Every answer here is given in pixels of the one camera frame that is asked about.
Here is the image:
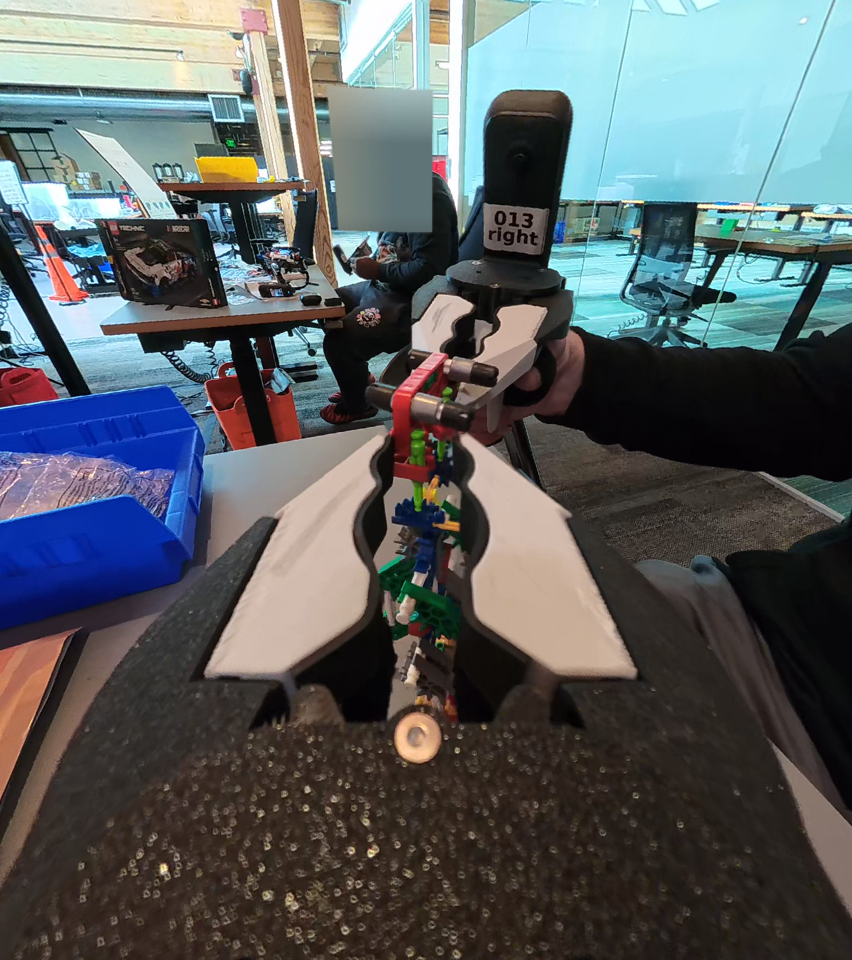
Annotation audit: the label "tall wooden desk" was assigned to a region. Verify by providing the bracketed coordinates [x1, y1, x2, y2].
[158, 178, 309, 265]

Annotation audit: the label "person's right hand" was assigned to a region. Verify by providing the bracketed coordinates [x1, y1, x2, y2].
[471, 330, 586, 447]

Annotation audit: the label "grey mesh office chair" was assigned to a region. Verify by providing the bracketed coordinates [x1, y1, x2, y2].
[618, 201, 738, 350]

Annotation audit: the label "black metal bolt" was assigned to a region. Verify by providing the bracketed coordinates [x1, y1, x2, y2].
[443, 357, 501, 386]
[364, 384, 474, 435]

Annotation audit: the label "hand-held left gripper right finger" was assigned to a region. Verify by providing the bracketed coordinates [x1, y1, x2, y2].
[454, 433, 638, 717]

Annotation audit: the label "wooden column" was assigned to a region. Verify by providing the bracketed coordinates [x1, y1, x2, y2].
[240, 7, 298, 243]
[272, 0, 339, 288]

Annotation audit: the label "blue plastic bin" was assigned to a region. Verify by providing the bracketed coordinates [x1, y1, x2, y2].
[0, 384, 207, 648]

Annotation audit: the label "long wooden desk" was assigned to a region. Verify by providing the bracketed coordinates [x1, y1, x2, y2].
[627, 228, 852, 352]

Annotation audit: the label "red plastic bracket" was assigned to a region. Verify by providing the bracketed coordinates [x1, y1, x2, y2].
[390, 351, 459, 462]

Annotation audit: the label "person's right forearm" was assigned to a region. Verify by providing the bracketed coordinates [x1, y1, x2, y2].
[568, 298, 852, 485]

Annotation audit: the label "colourful toy robot model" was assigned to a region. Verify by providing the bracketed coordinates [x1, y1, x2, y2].
[379, 431, 472, 720]

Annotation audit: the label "wooden desk with black legs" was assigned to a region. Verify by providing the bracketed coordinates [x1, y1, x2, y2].
[99, 261, 346, 445]

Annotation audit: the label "orange traffic cone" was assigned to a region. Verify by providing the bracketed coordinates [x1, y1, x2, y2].
[32, 223, 90, 303]

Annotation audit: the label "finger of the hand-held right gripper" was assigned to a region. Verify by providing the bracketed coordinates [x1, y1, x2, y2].
[474, 302, 549, 402]
[409, 292, 481, 357]

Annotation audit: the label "leaning white board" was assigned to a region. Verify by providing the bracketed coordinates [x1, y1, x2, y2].
[73, 127, 172, 220]

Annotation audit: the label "yellow plastic bin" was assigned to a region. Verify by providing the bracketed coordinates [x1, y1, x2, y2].
[195, 155, 261, 184]

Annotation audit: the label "black metal pole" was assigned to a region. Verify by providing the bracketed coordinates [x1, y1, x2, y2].
[0, 118, 92, 399]

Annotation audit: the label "clear bag of parts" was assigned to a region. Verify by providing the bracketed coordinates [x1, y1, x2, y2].
[0, 442, 176, 532]

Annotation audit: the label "black toy car box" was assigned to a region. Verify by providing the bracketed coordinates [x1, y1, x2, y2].
[94, 217, 229, 310]

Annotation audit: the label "orange bucket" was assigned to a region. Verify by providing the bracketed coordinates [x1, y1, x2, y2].
[204, 361, 303, 451]

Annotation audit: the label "person's black top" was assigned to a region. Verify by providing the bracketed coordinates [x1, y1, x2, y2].
[726, 517, 852, 871]

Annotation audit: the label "person's grey trousers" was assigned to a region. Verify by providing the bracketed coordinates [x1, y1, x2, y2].
[634, 555, 852, 834]

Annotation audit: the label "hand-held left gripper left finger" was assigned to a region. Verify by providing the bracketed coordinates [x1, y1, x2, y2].
[204, 432, 396, 723]

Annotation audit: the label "small toy gadget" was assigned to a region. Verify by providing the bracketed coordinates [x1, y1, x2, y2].
[255, 246, 313, 300]

